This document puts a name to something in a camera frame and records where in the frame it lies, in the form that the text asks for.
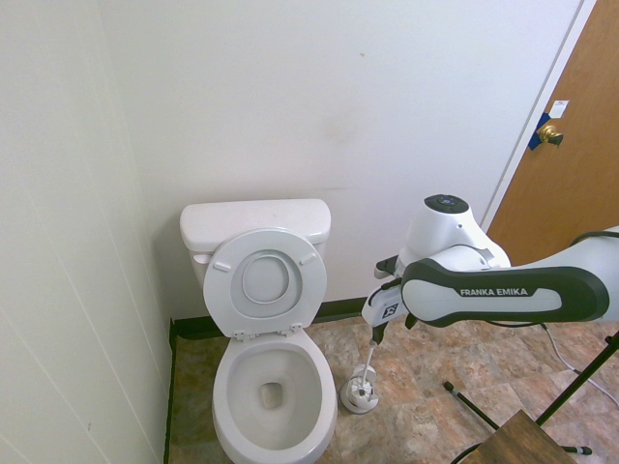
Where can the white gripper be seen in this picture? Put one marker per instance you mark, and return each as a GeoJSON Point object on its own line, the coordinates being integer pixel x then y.
{"type": "Point", "coordinates": [384, 304]}

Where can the white toilet brush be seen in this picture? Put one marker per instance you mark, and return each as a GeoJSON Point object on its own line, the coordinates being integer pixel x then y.
{"type": "Point", "coordinates": [366, 361]}

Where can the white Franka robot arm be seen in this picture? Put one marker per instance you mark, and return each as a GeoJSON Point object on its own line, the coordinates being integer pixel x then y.
{"type": "Point", "coordinates": [483, 299]}

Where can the white toilet brush holder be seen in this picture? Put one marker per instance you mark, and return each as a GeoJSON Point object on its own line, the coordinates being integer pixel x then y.
{"type": "Point", "coordinates": [357, 403]}

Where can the white toilet lid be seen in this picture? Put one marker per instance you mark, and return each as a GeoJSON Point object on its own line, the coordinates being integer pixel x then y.
{"type": "Point", "coordinates": [266, 280]}

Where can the white toilet bowl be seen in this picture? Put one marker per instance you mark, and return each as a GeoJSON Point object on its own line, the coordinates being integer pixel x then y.
{"type": "Point", "coordinates": [232, 415]}

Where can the white toilet tank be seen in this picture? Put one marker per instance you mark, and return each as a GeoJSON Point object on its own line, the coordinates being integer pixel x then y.
{"type": "Point", "coordinates": [251, 217]}

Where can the dark wooden table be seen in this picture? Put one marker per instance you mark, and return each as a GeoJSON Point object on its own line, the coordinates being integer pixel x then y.
{"type": "Point", "coordinates": [522, 440]}

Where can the brown wooden door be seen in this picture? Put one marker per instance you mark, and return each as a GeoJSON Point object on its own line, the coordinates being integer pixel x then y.
{"type": "Point", "coordinates": [570, 193]}

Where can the blue tape strip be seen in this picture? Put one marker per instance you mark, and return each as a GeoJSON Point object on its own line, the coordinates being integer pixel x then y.
{"type": "Point", "coordinates": [537, 140]}

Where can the brass door knob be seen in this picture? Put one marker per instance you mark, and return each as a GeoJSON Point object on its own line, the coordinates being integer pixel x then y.
{"type": "Point", "coordinates": [549, 133]}

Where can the white paper label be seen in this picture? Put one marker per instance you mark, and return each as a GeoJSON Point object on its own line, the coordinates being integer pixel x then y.
{"type": "Point", "coordinates": [559, 108]}

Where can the black camera tripod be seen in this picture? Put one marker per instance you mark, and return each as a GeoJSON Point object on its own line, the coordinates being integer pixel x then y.
{"type": "Point", "coordinates": [580, 382]}

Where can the white door frame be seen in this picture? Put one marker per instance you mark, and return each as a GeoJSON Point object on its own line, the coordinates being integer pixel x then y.
{"type": "Point", "coordinates": [532, 130]}

